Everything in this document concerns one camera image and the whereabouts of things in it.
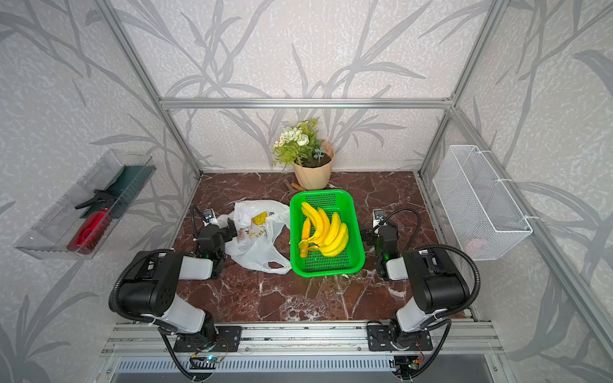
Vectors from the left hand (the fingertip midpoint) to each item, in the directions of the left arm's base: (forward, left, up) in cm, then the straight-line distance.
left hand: (217, 221), depth 93 cm
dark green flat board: (0, +23, +21) cm, 31 cm away
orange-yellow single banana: (-8, -35, -1) cm, 36 cm away
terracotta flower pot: (+22, -39, +2) cm, 45 cm away
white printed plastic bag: (+2, -15, -6) cm, 16 cm away
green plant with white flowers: (+22, -33, +21) cm, 45 cm away
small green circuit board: (-44, -9, -8) cm, 45 cm away
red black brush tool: (-19, +17, +27) cm, 37 cm away
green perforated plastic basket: (-15, -39, -7) cm, 42 cm away
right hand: (+1, -64, 0) cm, 64 cm away
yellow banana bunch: (-8, -43, 0) cm, 44 cm away
